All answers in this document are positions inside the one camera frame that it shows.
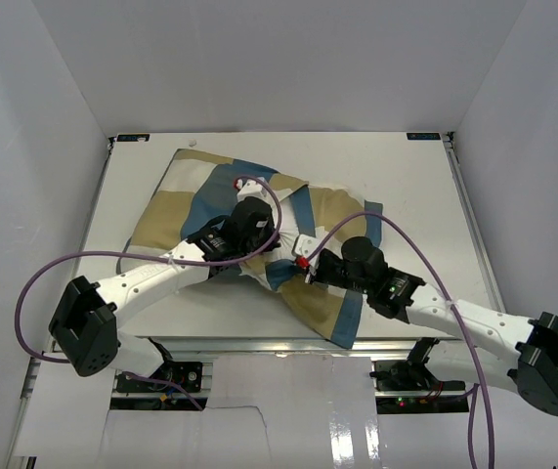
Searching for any blue beige checkered pillowcase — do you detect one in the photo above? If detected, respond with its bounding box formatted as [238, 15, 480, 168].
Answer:
[125, 149, 383, 349]

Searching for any white pillow with yellow edge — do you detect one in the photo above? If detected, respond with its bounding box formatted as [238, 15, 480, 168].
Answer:
[240, 175, 365, 290]

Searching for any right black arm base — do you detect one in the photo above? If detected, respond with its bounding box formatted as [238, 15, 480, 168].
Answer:
[369, 338, 470, 415]

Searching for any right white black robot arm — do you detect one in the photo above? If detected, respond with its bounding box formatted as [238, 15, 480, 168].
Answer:
[293, 235, 558, 417]

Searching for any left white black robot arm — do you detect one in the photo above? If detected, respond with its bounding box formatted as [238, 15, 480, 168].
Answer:
[49, 196, 278, 390]

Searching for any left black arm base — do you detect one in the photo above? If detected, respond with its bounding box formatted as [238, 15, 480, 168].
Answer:
[111, 339, 207, 411]

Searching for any left blue corner label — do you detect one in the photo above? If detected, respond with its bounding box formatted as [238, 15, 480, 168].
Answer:
[115, 133, 150, 143]

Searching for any blue corner label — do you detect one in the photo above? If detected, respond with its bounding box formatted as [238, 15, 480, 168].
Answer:
[115, 133, 150, 143]
[407, 132, 442, 141]

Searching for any right blue corner label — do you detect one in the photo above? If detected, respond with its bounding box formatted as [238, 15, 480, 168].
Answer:
[407, 132, 442, 141]

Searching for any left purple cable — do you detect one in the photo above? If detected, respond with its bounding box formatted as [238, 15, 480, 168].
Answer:
[18, 174, 284, 411]

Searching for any purple cable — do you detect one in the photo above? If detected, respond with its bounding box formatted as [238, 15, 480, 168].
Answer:
[18, 174, 284, 411]
[307, 211, 495, 469]

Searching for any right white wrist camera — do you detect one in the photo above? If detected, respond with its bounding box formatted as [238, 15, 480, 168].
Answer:
[292, 234, 328, 274]

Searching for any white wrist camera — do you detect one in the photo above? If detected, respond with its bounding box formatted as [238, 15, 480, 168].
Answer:
[234, 178, 268, 202]
[292, 234, 328, 274]

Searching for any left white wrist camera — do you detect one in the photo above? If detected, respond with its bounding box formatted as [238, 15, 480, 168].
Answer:
[234, 178, 268, 202]

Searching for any aluminium frame rail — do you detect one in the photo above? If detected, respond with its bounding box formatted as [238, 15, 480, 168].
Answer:
[51, 336, 426, 358]

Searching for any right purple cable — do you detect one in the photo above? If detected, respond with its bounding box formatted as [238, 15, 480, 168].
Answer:
[307, 211, 495, 469]

